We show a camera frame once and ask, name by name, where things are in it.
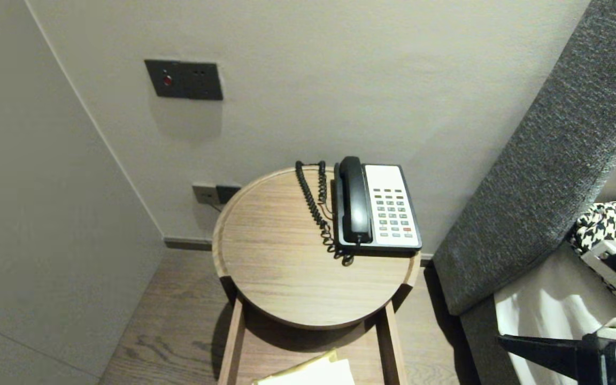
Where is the gold tissue box white tissue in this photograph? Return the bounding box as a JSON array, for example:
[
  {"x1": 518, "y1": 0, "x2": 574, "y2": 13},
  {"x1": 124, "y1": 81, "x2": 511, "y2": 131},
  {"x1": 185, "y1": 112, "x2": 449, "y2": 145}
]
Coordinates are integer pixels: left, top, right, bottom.
[{"x1": 252, "y1": 349, "x2": 356, "y2": 385}]

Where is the grey fabric bed base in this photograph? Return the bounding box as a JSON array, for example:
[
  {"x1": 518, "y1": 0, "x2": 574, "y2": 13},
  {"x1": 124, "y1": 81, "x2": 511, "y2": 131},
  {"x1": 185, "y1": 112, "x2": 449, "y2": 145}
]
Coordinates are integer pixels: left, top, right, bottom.
[{"x1": 459, "y1": 297, "x2": 520, "y2": 385}]

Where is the black white houndstooth pillow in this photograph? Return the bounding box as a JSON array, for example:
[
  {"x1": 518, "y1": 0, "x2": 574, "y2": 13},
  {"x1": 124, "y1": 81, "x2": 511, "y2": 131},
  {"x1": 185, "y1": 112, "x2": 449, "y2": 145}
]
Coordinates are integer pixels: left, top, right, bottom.
[{"x1": 568, "y1": 198, "x2": 616, "y2": 319}]

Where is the grey fabric headboard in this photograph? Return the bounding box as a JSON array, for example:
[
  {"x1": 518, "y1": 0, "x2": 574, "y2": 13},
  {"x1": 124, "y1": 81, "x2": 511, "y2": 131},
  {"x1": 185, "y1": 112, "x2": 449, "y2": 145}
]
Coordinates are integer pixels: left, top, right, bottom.
[{"x1": 432, "y1": 0, "x2": 616, "y2": 316}]

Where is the white and black telephone base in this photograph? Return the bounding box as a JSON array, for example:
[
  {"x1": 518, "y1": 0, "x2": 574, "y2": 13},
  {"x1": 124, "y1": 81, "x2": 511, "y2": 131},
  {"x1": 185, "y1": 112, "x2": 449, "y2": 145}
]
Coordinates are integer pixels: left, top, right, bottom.
[{"x1": 333, "y1": 163, "x2": 424, "y2": 251}]

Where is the black telephone handset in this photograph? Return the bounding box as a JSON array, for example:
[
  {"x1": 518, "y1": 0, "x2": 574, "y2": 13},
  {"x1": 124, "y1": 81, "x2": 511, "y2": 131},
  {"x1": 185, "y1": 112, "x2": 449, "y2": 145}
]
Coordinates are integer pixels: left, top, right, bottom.
[{"x1": 338, "y1": 156, "x2": 373, "y2": 244}]

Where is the round wooden side table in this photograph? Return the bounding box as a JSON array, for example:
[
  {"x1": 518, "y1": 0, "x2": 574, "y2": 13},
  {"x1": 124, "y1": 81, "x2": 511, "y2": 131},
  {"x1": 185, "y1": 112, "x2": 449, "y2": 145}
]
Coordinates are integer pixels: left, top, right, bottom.
[{"x1": 212, "y1": 167, "x2": 422, "y2": 330}]

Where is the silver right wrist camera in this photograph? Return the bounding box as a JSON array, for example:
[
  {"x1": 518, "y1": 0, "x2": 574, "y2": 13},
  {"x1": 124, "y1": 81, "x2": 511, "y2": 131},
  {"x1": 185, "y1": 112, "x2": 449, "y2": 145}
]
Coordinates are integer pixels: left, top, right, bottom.
[{"x1": 581, "y1": 240, "x2": 616, "y2": 343}]

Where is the black coiled telephone cord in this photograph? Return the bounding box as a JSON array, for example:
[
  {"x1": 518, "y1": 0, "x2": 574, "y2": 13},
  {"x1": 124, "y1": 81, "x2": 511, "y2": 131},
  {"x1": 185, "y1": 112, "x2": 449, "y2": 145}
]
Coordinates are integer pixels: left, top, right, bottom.
[{"x1": 295, "y1": 160, "x2": 355, "y2": 266}]

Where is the black wall socket plate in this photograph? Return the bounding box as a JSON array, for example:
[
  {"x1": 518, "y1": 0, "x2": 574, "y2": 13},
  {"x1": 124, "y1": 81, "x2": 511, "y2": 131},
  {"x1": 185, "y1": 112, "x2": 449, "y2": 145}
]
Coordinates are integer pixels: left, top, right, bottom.
[{"x1": 216, "y1": 185, "x2": 242, "y2": 205}]

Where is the grey wall socket plate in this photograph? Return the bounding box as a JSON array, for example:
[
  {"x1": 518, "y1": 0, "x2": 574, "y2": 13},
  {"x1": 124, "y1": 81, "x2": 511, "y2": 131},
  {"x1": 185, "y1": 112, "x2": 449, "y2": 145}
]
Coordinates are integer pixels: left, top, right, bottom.
[{"x1": 192, "y1": 183, "x2": 218, "y2": 205}]

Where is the dark wall switch panel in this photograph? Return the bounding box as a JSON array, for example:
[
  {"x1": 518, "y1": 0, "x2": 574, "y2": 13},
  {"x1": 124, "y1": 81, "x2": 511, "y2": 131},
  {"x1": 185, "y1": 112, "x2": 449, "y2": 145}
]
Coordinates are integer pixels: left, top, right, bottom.
[{"x1": 144, "y1": 59, "x2": 224, "y2": 101}]

